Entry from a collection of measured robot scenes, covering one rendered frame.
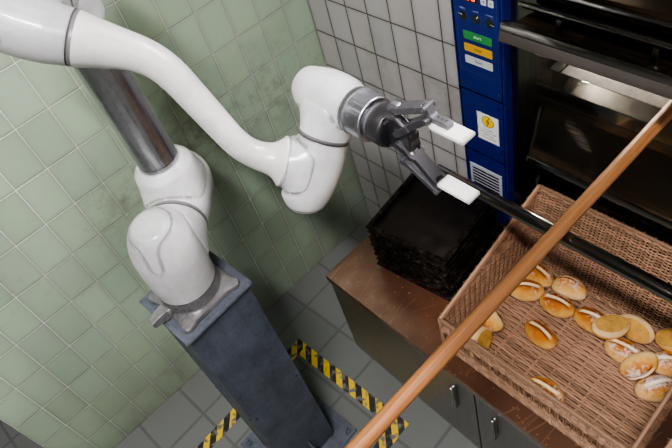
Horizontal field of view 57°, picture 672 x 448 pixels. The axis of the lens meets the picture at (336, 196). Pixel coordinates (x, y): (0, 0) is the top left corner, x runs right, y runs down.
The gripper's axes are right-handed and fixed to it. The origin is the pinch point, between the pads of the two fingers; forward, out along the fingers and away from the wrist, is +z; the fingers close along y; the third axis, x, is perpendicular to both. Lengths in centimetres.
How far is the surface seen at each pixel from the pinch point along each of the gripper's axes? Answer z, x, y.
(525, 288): -12, -32, 85
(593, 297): 3, -44, 90
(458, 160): -54, -54, 76
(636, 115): 0, -56, 31
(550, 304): -4, -32, 85
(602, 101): -8, -56, 31
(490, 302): 6.7, 4.3, 28.3
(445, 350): 6.7, 17.0, 28.4
